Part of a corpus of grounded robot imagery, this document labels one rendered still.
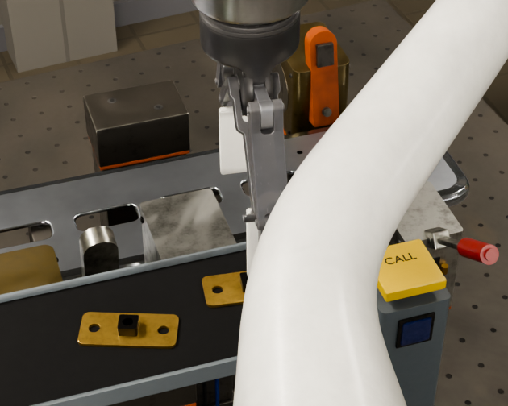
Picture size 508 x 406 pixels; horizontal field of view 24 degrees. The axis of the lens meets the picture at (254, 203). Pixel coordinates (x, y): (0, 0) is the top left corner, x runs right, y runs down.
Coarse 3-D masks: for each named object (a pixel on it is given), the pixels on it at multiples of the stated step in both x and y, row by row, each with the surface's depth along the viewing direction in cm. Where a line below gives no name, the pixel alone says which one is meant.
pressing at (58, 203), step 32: (320, 128) 151; (160, 160) 146; (192, 160) 145; (288, 160) 145; (448, 160) 146; (0, 192) 141; (32, 192) 141; (64, 192) 141; (96, 192) 141; (128, 192) 141; (160, 192) 141; (224, 192) 141; (448, 192) 140; (0, 224) 136; (32, 224) 136; (64, 224) 136; (128, 224) 136; (64, 256) 132; (128, 256) 132
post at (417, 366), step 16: (384, 304) 106; (400, 304) 106; (416, 304) 106; (432, 304) 107; (448, 304) 108; (384, 320) 106; (400, 320) 107; (416, 320) 107; (432, 320) 108; (384, 336) 108; (400, 336) 108; (432, 336) 110; (400, 352) 110; (416, 352) 110; (432, 352) 111; (400, 368) 111; (416, 368) 112; (432, 368) 113; (400, 384) 113; (416, 384) 114; (432, 384) 114; (416, 400) 115; (432, 400) 116
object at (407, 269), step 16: (416, 240) 110; (384, 256) 108; (400, 256) 108; (416, 256) 108; (384, 272) 107; (400, 272) 107; (416, 272) 107; (432, 272) 107; (384, 288) 105; (400, 288) 105; (416, 288) 106; (432, 288) 106
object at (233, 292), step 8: (240, 272) 106; (208, 280) 106; (216, 280) 106; (224, 280) 106; (232, 280) 106; (240, 280) 105; (208, 288) 105; (224, 288) 105; (232, 288) 105; (240, 288) 105; (208, 296) 104; (216, 296) 104; (224, 296) 104; (232, 296) 104; (240, 296) 104; (208, 304) 103; (216, 304) 103; (224, 304) 103; (232, 304) 104
